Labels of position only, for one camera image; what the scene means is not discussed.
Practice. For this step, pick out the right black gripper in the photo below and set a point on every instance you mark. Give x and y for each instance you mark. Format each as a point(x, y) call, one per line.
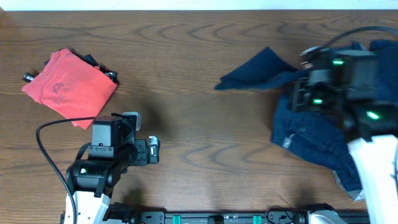
point(296, 101)

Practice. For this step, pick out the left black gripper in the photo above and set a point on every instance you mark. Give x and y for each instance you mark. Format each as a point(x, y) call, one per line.
point(142, 150)

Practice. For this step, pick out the dark navy shorts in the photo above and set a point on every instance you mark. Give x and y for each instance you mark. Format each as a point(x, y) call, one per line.
point(266, 70)

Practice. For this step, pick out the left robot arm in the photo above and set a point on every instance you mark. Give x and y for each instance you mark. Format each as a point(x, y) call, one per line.
point(99, 166)

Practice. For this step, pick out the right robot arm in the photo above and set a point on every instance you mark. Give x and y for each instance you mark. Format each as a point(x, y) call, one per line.
point(344, 84)

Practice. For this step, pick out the navy clothes pile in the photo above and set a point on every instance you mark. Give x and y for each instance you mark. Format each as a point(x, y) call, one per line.
point(316, 139)

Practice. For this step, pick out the folded red t-shirt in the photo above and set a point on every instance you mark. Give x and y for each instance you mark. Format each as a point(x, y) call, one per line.
point(70, 86)

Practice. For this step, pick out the black garment under red shirt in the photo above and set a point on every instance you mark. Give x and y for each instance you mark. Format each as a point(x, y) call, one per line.
point(111, 74)

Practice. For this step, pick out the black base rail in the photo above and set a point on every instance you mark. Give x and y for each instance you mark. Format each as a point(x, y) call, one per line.
point(318, 213)

